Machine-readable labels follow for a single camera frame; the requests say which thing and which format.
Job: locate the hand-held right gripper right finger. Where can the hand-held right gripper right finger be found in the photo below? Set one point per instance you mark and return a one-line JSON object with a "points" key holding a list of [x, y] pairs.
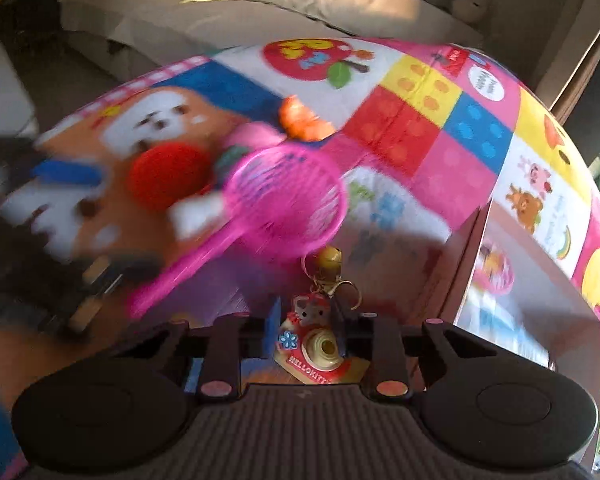
{"points": [[387, 345]]}

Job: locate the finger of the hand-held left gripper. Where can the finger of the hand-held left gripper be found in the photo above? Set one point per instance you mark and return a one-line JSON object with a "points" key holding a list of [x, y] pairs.
{"points": [[67, 173]]}

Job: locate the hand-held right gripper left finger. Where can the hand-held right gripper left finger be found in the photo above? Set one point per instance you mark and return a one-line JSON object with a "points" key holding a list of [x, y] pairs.
{"points": [[272, 327]]}

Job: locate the red plastic bowl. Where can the red plastic bowl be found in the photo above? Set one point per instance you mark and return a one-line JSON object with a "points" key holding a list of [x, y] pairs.
{"points": [[167, 175]]}

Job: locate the pink cardboard box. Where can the pink cardboard box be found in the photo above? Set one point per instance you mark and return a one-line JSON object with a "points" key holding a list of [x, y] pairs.
{"points": [[462, 270]]}

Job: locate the pink plastic net scoop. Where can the pink plastic net scoop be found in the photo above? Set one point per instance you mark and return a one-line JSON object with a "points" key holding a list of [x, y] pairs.
{"points": [[285, 200]]}

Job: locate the dark green toy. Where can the dark green toy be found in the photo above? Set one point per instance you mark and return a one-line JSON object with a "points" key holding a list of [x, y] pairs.
{"points": [[230, 157]]}

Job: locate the orange toy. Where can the orange toy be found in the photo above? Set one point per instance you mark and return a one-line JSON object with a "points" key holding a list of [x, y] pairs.
{"points": [[302, 117]]}

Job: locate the colourful printed play mat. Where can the colourful printed play mat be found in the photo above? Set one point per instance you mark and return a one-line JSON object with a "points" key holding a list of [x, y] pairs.
{"points": [[405, 125]]}

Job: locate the white plush toy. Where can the white plush toy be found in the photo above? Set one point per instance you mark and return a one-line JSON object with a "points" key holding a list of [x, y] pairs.
{"points": [[470, 5]]}

